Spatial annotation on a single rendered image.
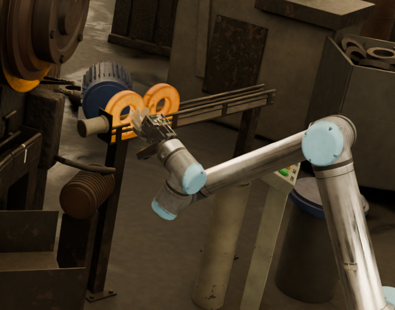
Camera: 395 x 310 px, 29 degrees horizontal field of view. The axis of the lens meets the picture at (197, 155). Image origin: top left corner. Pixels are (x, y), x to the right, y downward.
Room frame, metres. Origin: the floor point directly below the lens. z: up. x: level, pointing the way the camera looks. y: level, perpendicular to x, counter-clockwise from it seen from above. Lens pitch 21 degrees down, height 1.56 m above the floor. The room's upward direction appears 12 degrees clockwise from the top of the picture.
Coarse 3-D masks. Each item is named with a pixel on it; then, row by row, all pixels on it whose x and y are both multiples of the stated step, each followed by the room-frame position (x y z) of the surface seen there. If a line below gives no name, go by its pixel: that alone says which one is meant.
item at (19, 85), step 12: (0, 0) 1.78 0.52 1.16; (0, 12) 1.77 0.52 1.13; (0, 24) 1.77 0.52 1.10; (0, 36) 1.78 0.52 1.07; (0, 48) 1.79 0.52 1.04; (0, 60) 1.80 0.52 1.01; (0, 72) 1.84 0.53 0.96; (12, 72) 1.87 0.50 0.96; (12, 84) 1.88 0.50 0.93; (24, 84) 1.95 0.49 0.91; (36, 84) 2.04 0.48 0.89
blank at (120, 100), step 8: (120, 96) 2.44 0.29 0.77; (128, 96) 2.46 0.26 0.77; (136, 96) 2.48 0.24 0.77; (112, 104) 2.42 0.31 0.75; (120, 104) 2.44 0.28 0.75; (128, 104) 2.46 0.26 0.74; (136, 104) 2.49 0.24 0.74; (144, 104) 2.51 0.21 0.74; (112, 112) 2.41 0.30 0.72; (120, 112) 2.44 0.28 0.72; (128, 120) 2.49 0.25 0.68
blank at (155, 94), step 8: (152, 88) 2.56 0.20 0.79; (160, 88) 2.56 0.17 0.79; (168, 88) 2.58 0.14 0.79; (144, 96) 2.54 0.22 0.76; (152, 96) 2.53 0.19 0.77; (160, 96) 2.56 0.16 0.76; (168, 96) 2.59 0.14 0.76; (176, 96) 2.61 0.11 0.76; (152, 104) 2.54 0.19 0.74; (168, 104) 2.60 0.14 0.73; (176, 104) 2.62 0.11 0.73; (152, 112) 2.54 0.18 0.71; (160, 112) 2.60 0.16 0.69; (168, 112) 2.60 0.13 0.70
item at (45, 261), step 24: (0, 216) 1.58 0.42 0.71; (24, 216) 1.60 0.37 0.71; (48, 216) 1.63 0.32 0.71; (0, 240) 1.58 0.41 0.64; (24, 240) 1.61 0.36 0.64; (48, 240) 1.63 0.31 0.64; (0, 264) 1.54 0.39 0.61; (24, 264) 1.56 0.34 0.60; (48, 264) 1.58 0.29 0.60; (0, 288) 1.33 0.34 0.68; (24, 288) 1.35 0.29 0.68; (48, 288) 1.37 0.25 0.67; (72, 288) 1.40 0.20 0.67
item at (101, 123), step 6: (84, 120) 2.35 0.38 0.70; (90, 120) 2.37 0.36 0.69; (96, 120) 2.38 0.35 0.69; (102, 120) 2.39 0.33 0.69; (78, 126) 2.36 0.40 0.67; (84, 126) 2.34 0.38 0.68; (90, 126) 2.35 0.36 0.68; (96, 126) 2.36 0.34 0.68; (102, 126) 2.38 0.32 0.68; (108, 126) 2.39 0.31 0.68; (78, 132) 2.37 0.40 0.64; (84, 132) 2.34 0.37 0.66; (90, 132) 2.35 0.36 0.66; (96, 132) 2.37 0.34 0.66; (102, 132) 2.39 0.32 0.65
